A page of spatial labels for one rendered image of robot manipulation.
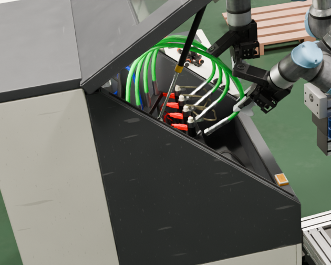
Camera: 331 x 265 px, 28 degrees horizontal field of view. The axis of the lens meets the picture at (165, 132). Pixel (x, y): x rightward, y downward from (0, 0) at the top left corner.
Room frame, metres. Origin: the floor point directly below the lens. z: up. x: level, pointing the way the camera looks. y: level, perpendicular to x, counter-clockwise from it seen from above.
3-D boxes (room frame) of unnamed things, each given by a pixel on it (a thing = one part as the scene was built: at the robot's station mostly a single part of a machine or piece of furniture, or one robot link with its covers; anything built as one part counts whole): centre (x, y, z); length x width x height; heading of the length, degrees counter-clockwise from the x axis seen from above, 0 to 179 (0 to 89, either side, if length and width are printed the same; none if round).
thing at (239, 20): (1.91, -0.27, 1.45); 0.08 x 0.08 x 0.05
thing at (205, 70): (2.62, -0.17, 0.96); 0.70 x 0.22 x 0.03; 6
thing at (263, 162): (1.93, -0.33, 0.87); 0.62 x 0.04 x 0.16; 6
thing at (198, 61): (2.66, -0.16, 1.01); 0.23 x 0.11 x 0.06; 6
